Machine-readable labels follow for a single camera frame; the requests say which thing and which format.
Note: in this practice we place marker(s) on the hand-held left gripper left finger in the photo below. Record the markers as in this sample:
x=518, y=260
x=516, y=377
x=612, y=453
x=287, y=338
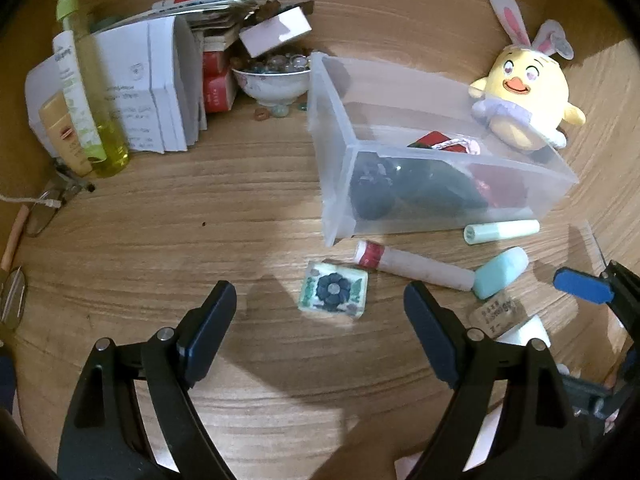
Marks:
x=210, y=330

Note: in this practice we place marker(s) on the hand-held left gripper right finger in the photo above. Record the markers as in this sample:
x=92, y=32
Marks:
x=430, y=335

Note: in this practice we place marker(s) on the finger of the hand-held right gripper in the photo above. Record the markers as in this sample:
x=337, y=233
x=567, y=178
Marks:
x=595, y=397
x=580, y=285

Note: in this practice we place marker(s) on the white tube with red label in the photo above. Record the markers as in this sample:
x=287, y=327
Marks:
x=420, y=266

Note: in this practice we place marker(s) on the mint blue case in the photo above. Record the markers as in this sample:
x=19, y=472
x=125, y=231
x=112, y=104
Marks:
x=500, y=272

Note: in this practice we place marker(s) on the light green tube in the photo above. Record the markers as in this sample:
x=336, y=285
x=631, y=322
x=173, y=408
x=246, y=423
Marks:
x=500, y=231

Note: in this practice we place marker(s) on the square floral tile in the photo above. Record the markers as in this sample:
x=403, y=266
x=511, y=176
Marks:
x=332, y=289

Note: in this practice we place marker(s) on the dark patterned pouch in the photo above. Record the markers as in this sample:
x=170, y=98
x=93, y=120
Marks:
x=372, y=195

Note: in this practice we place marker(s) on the red packet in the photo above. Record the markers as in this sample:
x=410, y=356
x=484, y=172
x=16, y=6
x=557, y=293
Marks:
x=435, y=139

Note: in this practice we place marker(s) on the clear plastic storage box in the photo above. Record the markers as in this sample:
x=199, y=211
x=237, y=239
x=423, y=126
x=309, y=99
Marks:
x=340, y=160

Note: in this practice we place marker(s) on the pale pink sachet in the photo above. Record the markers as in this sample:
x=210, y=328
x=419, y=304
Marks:
x=407, y=470

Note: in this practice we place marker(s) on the yellow chick plush toy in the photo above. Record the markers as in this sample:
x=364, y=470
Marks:
x=525, y=105

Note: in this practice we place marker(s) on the grey metal tool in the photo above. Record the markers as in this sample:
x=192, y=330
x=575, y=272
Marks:
x=12, y=295

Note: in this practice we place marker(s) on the eyeglasses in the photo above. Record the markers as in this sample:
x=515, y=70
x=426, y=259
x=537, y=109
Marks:
x=67, y=185

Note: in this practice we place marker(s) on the wooden stick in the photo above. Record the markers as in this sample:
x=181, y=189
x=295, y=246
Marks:
x=17, y=232

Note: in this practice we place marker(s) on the green glass bead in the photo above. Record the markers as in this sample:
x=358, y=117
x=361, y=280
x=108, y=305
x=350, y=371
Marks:
x=280, y=110

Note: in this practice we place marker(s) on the red box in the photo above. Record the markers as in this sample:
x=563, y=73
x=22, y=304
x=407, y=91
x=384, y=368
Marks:
x=215, y=62
x=220, y=94

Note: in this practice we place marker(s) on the orange cream tube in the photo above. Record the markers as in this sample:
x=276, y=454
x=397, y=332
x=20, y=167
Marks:
x=62, y=135

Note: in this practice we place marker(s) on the folded white papers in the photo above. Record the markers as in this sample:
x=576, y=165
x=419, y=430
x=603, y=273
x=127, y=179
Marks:
x=160, y=85

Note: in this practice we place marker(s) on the white bowl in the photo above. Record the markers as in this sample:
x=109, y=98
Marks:
x=272, y=87

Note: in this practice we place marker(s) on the yellow-green spray bottle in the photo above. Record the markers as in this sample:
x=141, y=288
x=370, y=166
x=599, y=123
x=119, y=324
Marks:
x=95, y=85

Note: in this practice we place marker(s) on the pile of glass beads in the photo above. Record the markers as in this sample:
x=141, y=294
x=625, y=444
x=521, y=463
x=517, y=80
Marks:
x=275, y=62

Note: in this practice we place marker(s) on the white green tube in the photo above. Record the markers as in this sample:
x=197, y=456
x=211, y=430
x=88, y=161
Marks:
x=67, y=75

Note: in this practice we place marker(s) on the small pink white box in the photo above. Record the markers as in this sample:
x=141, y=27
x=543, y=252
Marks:
x=272, y=32

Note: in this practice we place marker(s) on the stack of booklets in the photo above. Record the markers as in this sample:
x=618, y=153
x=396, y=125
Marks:
x=215, y=20

